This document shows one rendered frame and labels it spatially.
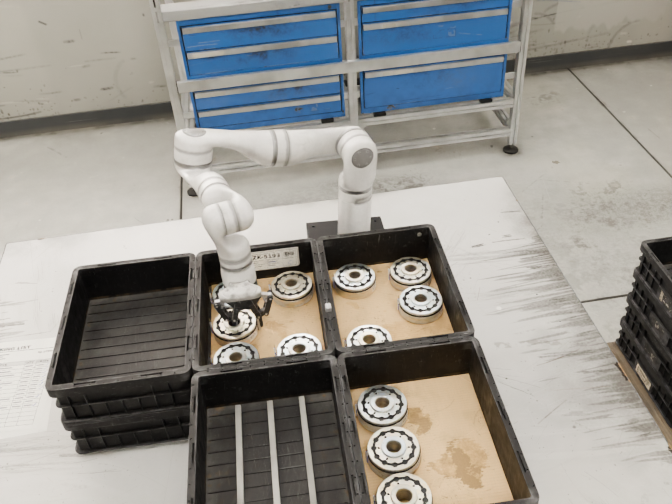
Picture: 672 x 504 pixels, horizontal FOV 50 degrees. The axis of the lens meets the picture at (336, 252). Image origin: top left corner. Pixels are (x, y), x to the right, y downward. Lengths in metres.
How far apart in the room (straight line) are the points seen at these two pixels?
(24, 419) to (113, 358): 0.27
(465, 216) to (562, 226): 1.24
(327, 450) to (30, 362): 0.87
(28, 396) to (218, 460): 0.61
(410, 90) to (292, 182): 0.75
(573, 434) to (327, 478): 0.58
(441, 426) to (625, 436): 0.43
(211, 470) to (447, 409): 0.49
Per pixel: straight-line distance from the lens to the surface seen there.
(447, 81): 3.65
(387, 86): 3.57
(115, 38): 4.33
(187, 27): 3.36
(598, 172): 3.86
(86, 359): 1.78
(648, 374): 2.58
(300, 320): 1.74
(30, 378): 1.98
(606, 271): 3.25
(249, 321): 1.71
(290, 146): 1.80
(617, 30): 4.95
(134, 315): 1.85
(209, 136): 1.75
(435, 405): 1.56
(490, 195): 2.36
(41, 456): 1.81
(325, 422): 1.53
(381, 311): 1.75
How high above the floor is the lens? 2.04
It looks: 39 degrees down
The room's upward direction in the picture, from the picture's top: 4 degrees counter-clockwise
